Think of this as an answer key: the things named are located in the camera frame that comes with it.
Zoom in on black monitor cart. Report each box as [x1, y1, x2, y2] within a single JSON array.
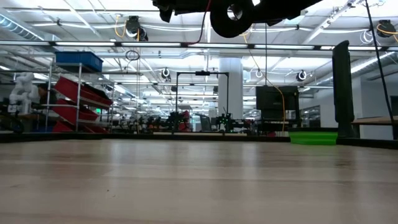
[[255, 85, 301, 133]]

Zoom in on person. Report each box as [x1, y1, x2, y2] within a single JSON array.
[[37, 83, 58, 105]]

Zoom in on black gantry frame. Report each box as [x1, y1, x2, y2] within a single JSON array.
[[175, 70, 230, 134]]

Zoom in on white round pillar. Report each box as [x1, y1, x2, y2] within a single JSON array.
[[218, 57, 244, 121]]

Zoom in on metal wire shelf rack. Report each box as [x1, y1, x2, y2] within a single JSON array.
[[45, 62, 114, 134]]

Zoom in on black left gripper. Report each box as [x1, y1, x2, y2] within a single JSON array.
[[152, 0, 212, 23]]

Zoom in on black robot station green lights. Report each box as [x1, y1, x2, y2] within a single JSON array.
[[216, 112, 251, 133]]

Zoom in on blue plastic crate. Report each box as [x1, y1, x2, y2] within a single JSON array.
[[55, 51, 104, 73]]

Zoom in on yellow hanging cable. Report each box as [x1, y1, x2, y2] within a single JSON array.
[[242, 32, 286, 132]]

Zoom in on white robot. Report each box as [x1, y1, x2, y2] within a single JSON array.
[[8, 72, 40, 114]]

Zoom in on long ceiling light strip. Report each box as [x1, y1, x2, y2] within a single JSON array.
[[0, 40, 398, 51]]

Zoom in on red plastic bin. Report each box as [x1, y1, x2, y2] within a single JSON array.
[[51, 120, 109, 134], [54, 77, 113, 108], [52, 98, 100, 124]]

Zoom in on black red robot station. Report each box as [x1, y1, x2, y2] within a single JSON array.
[[166, 109, 193, 133]]

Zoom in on black ceiling cable reel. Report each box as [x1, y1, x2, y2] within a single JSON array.
[[376, 19, 398, 39], [125, 15, 149, 42]]

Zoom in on black hanging cable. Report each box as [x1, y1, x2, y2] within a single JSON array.
[[364, 0, 398, 125]]

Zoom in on green plastic bin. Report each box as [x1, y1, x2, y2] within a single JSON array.
[[288, 131, 339, 146]]

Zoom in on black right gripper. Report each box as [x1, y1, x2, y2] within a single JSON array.
[[253, 0, 323, 26]]

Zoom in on small hanging cable reel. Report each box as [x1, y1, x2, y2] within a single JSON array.
[[295, 69, 308, 83], [160, 67, 172, 82]]

